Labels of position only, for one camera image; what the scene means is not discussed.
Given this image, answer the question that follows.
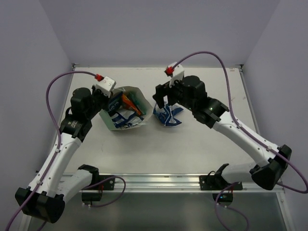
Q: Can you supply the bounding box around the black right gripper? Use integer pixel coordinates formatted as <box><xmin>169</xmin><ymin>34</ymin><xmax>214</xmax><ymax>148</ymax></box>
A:
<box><xmin>153</xmin><ymin>76</ymin><xmax>196</xmax><ymax>113</ymax></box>

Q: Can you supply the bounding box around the blue white snack packet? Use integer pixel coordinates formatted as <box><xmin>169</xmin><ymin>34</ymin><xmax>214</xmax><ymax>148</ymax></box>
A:
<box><xmin>111</xmin><ymin>109</ymin><xmax>144</xmax><ymax>129</ymax></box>
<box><xmin>153</xmin><ymin>103</ymin><xmax>184</xmax><ymax>127</ymax></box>

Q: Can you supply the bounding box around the green paper gift bag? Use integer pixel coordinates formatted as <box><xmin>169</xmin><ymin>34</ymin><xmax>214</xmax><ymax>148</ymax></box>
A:
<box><xmin>99</xmin><ymin>86</ymin><xmax>153</xmax><ymax>131</ymax></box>

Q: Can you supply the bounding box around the orange snack packet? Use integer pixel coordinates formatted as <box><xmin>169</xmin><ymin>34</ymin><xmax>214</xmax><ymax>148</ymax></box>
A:
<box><xmin>121</xmin><ymin>94</ymin><xmax>142</xmax><ymax>116</ymax></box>

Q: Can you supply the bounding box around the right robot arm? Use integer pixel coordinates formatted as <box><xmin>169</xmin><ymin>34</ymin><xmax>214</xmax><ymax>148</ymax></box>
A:
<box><xmin>153</xmin><ymin>76</ymin><xmax>292</xmax><ymax>190</ymax></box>

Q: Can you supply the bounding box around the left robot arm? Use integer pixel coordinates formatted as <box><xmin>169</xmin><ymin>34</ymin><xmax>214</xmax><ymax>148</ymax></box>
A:
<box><xmin>15</xmin><ymin>87</ymin><xmax>117</xmax><ymax>223</ymax></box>

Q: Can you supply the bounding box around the green snack packet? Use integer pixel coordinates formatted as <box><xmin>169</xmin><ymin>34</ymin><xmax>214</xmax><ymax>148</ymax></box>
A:
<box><xmin>128</xmin><ymin>92</ymin><xmax>146</xmax><ymax>115</ymax></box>

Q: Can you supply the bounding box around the dark blue snack packet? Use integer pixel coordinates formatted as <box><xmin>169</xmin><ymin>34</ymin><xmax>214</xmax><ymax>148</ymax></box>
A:
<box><xmin>107</xmin><ymin>91</ymin><xmax>123</xmax><ymax>117</ymax></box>

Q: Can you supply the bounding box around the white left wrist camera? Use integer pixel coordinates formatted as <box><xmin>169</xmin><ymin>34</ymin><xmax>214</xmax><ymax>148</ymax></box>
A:
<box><xmin>95</xmin><ymin>74</ymin><xmax>116</xmax><ymax>98</ymax></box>

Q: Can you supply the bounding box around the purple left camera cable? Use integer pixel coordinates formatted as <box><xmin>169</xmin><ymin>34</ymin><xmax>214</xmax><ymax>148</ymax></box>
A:
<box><xmin>4</xmin><ymin>71</ymin><xmax>104</xmax><ymax>229</ymax></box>

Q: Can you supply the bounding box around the purple camera cable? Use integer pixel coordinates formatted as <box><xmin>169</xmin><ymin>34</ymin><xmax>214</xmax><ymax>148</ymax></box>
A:
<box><xmin>4</xmin><ymin>71</ymin><xmax>104</xmax><ymax>229</ymax></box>
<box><xmin>164</xmin><ymin>51</ymin><xmax>308</xmax><ymax>193</ymax></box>

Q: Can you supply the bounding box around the black left base bracket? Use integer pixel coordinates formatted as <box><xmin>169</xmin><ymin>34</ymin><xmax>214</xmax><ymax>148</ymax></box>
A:
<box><xmin>96</xmin><ymin>175</ymin><xmax>115</xmax><ymax>191</ymax></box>

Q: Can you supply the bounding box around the black base bracket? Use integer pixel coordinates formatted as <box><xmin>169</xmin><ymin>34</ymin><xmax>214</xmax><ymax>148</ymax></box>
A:
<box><xmin>96</xmin><ymin>175</ymin><xmax>115</xmax><ymax>191</ymax></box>
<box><xmin>199</xmin><ymin>175</ymin><xmax>230</xmax><ymax>191</ymax></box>

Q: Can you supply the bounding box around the aluminium mounting rail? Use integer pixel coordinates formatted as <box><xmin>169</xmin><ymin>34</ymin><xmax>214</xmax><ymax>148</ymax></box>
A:
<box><xmin>57</xmin><ymin>172</ymin><xmax>284</xmax><ymax>193</ymax></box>

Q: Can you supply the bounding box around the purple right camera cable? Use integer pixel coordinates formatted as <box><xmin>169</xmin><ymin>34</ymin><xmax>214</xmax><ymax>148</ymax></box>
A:
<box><xmin>164</xmin><ymin>51</ymin><xmax>308</xmax><ymax>193</ymax></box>

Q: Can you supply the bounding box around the black right base bracket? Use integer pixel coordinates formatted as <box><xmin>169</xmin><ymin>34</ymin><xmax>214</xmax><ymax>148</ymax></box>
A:
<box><xmin>199</xmin><ymin>175</ymin><xmax>230</xmax><ymax>191</ymax></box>

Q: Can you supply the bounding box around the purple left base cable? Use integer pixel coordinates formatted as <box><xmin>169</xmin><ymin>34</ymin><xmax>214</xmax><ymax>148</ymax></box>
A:
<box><xmin>81</xmin><ymin>175</ymin><xmax>127</xmax><ymax>209</ymax></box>

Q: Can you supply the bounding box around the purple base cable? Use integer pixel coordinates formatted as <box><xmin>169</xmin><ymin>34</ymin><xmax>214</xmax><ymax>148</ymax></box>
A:
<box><xmin>215</xmin><ymin>181</ymin><xmax>250</xmax><ymax>231</ymax></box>
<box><xmin>81</xmin><ymin>175</ymin><xmax>127</xmax><ymax>209</ymax></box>

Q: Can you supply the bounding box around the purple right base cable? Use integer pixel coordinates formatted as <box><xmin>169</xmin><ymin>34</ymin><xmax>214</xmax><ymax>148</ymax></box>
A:
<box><xmin>215</xmin><ymin>181</ymin><xmax>250</xmax><ymax>231</ymax></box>

